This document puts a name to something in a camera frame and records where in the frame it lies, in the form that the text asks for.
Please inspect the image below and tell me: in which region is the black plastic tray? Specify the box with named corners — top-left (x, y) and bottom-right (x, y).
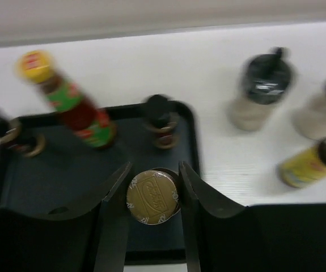
top-left (0, 101), bottom-right (200, 265)

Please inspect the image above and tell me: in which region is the left black-cap grinder bottle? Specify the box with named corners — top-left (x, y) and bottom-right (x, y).
top-left (228, 47), bottom-right (295, 131)

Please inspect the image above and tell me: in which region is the small spice jar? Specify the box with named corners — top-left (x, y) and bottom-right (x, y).
top-left (141, 94), bottom-right (179, 150)
top-left (0, 115), bottom-right (46, 158)

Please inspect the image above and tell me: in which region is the red sauce bottle yellow cap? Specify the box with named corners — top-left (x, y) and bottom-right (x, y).
top-left (17, 50), bottom-right (117, 149)

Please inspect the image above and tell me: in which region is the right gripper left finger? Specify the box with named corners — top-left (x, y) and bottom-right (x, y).
top-left (0, 163), bottom-right (132, 271)

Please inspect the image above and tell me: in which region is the yellow-label brown bottle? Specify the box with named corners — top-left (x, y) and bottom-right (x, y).
top-left (277, 138), bottom-right (326, 188)
top-left (126, 168), bottom-right (180, 226)

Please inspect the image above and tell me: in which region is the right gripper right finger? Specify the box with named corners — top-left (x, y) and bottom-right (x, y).
top-left (179, 161), bottom-right (326, 271)

